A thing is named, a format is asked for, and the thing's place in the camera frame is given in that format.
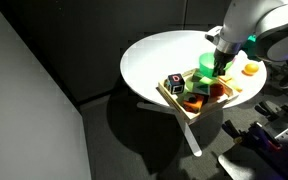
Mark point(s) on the dark green block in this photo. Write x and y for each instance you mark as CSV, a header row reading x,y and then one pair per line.
x,y
196,78

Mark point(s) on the wooden tray box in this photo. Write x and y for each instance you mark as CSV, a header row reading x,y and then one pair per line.
x,y
210,104

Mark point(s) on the teal triangle block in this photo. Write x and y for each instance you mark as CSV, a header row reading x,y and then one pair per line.
x,y
202,89

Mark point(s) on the yellow banana toy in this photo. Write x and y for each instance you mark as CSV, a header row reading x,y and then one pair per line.
x,y
236,87

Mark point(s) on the white round table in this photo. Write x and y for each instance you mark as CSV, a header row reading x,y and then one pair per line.
x,y
155,57

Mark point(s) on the orange ball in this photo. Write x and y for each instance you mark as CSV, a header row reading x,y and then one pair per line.
x,y
251,68

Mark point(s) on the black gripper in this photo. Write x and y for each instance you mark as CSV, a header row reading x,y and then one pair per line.
x,y
220,61

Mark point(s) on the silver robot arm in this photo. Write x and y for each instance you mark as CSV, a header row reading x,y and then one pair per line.
x,y
267,20

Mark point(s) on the black letter D cube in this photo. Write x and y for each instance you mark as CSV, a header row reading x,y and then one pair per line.
x,y
175,84

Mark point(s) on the black clamp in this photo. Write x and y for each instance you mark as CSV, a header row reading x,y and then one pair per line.
x,y
230,129

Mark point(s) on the green plastic bowl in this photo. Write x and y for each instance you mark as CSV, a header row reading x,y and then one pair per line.
x,y
206,64

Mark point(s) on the red tomato toy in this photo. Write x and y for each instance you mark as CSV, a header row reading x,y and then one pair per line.
x,y
216,90

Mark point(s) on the orange wooden block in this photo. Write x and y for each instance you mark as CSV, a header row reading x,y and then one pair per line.
x,y
193,102

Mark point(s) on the purple clamp with orange tip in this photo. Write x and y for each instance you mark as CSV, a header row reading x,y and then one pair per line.
x,y
261,138

